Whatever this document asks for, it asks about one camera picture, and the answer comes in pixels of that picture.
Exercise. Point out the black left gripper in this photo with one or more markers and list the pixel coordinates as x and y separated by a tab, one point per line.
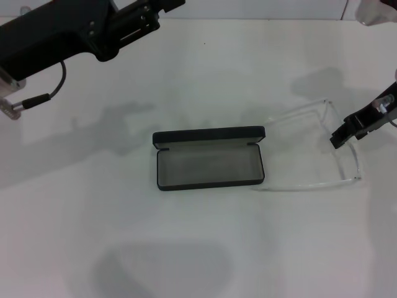
46	37

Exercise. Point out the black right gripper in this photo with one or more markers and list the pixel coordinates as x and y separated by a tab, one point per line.
383	108

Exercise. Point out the clear white glasses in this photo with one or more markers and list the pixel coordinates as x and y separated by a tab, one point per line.
310	185

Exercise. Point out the black glasses case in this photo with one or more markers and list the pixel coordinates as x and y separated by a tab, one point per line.
207	167

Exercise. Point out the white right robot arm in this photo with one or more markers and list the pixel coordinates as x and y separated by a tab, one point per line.
378	12

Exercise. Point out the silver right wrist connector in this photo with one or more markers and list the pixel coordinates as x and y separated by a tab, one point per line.
386	102

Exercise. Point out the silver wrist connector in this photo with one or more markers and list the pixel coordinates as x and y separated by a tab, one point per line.
24	11
386	102

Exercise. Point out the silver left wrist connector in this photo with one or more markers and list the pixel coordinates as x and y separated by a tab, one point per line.
24	11

